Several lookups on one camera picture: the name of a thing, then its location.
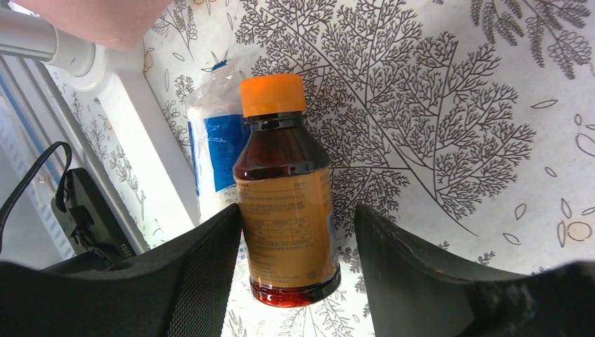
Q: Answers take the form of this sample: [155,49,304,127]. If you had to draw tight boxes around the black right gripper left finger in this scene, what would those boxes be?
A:
[1,205,241,336]

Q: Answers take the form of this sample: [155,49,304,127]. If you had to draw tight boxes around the white clothes rack pole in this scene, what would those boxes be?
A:
[1,8,95,77]

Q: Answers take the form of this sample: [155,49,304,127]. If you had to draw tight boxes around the pink hanging cloth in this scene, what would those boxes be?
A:
[15,0,172,51]

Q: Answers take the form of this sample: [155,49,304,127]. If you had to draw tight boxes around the brown orange-cap syrup bottle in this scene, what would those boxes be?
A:
[233,74,341,308]

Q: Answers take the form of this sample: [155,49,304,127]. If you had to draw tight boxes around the floral table cloth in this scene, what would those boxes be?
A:
[46,0,595,337]

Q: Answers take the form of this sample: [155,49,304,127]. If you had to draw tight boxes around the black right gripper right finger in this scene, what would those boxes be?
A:
[354,205,594,336]

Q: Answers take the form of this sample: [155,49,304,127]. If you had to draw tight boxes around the white rack foot front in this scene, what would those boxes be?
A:
[66,43,198,250]

